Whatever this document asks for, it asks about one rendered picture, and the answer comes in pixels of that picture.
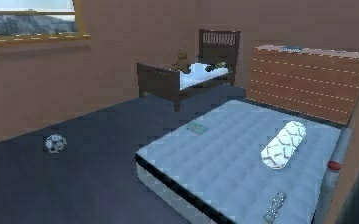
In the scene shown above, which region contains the small teal book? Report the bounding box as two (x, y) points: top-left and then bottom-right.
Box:
(185, 121), (209, 136)

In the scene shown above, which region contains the dark brown wooden bed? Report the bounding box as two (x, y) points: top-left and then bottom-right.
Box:
(135, 28), (242, 113)

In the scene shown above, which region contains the brown teddy bear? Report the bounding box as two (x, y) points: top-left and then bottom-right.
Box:
(171, 49), (192, 75)

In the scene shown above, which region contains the small dark green toy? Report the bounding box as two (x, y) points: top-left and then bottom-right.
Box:
(204, 61), (227, 73)

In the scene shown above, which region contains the large bed with blue mattress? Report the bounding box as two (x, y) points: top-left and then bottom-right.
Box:
(134, 44), (359, 224)

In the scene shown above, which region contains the white patterned bolster pillow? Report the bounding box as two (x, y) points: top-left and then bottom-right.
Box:
(260, 120), (307, 170)

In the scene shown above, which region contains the black and white football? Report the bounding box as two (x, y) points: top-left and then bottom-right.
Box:
(44, 133), (68, 155)

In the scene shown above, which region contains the small blue flat object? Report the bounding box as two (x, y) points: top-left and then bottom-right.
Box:
(280, 46), (303, 54)

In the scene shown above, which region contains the silver patterned flat object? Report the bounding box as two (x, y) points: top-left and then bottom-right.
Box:
(263, 190), (287, 224)

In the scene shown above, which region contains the small red round object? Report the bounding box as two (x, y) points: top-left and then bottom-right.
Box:
(326, 160), (343, 172)

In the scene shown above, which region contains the window with yellow frame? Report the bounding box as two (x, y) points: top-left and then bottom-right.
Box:
(0, 0), (91, 46)

